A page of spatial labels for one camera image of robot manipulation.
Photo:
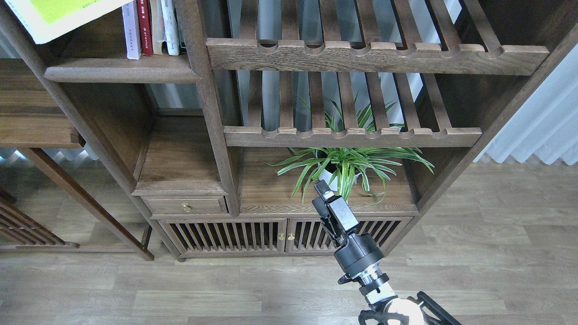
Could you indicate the yellow cover book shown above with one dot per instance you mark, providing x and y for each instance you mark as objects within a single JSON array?
[{"x": 46, "y": 20}]

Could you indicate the red cover book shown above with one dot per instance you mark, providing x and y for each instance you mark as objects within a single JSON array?
[{"x": 143, "y": 11}]

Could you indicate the dark wooden bookshelf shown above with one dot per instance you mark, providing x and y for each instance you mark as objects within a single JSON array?
[{"x": 261, "y": 76}]

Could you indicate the white plant pot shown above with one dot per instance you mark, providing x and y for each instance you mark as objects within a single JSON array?
[{"x": 327, "y": 175}]

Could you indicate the wooden side shelf unit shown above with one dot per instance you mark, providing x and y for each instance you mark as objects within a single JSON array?
[{"x": 46, "y": 202}]

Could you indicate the tan spine upright book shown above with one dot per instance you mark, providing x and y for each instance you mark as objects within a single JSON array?
[{"x": 157, "y": 26}]

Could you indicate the pale purple book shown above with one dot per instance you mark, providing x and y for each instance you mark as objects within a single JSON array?
[{"x": 131, "y": 30}]

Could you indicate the white curtain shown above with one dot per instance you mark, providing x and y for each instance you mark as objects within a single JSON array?
[{"x": 545, "y": 128}]

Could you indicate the brass drawer knob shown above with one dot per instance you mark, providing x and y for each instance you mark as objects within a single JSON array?
[{"x": 186, "y": 208}]

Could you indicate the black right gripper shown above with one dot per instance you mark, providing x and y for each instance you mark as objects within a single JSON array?
[{"x": 355, "y": 253}]

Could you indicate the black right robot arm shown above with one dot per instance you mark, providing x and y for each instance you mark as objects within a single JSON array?
[{"x": 387, "y": 308}]

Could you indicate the green spider plant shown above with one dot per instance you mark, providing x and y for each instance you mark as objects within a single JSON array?
[{"x": 373, "y": 165}]

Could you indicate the green spine upright book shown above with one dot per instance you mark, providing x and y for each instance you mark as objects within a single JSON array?
[{"x": 182, "y": 43}]

